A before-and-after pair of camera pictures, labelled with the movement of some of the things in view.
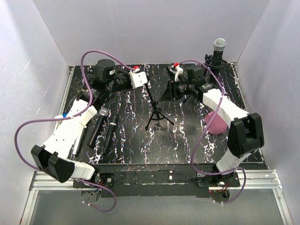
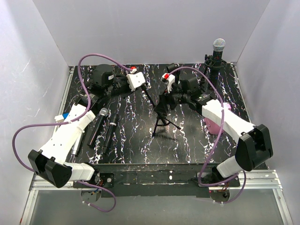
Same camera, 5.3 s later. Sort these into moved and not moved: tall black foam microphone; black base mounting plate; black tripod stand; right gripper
Moved: black tripod stand; right gripper
Not moved: tall black foam microphone; black base mounting plate
